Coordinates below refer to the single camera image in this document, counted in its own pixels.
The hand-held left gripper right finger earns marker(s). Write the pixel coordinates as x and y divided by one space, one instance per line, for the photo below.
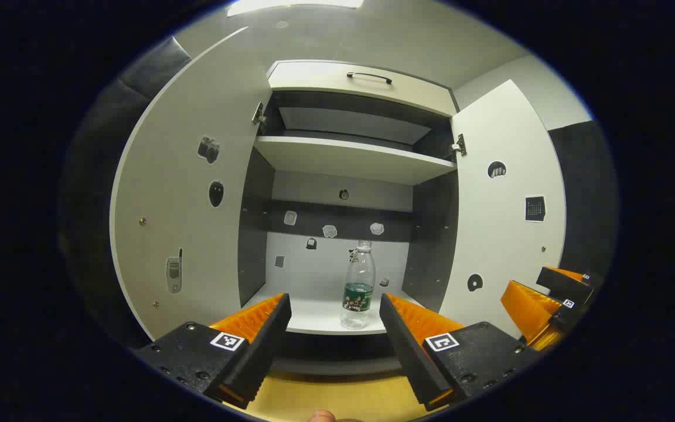
408 351

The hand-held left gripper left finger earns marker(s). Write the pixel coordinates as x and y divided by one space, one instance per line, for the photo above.
264 346

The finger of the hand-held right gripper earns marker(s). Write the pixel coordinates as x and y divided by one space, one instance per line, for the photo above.
528 310
563 280

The clear plastic bottle green label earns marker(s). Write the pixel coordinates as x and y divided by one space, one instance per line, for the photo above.
358 281

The white and grey cabinet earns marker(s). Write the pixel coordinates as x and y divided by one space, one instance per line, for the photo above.
320 275

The metal door hinge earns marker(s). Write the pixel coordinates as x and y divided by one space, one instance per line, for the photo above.
259 113
459 145

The white cabinet shelf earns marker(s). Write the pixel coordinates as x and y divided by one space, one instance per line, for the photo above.
349 155

